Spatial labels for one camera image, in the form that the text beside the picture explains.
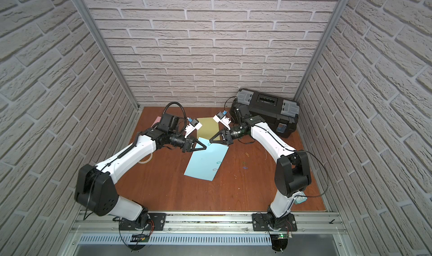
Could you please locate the yellow paper sheet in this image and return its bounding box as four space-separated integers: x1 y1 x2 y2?
197 118 219 140

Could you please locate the light blue paper sheet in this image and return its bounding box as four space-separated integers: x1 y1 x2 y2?
184 138 228 181

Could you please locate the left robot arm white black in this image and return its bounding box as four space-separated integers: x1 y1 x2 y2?
74 110 207 230

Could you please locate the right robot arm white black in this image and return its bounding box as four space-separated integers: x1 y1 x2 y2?
210 105 312 232

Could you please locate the pink paper sheet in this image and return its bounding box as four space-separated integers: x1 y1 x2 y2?
152 116 161 125

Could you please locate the clear tape roll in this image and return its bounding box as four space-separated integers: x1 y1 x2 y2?
138 153 153 164

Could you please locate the black plastic toolbox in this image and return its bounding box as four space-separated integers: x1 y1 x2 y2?
229 88 300 138

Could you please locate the small teal card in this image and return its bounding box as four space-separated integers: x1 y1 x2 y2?
294 194 308 205

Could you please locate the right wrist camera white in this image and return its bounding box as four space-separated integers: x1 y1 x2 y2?
213 110 231 131

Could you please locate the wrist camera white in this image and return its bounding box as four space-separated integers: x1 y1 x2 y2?
184 118 202 138
213 110 231 131

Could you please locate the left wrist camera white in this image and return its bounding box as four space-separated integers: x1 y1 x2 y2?
184 118 202 138

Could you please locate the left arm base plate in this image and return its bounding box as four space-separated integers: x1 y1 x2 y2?
119 213 167 231

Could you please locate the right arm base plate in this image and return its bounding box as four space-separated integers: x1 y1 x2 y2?
252 212 298 232

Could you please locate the aluminium front rail frame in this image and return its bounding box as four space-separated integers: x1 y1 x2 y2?
59 211 354 256

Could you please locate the right corner aluminium post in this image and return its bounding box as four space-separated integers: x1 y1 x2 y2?
294 0 349 102

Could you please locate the corner aluminium post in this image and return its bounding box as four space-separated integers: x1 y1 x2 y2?
294 0 349 102
71 0 140 110

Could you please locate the left corner aluminium post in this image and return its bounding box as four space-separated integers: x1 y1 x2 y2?
71 0 140 110

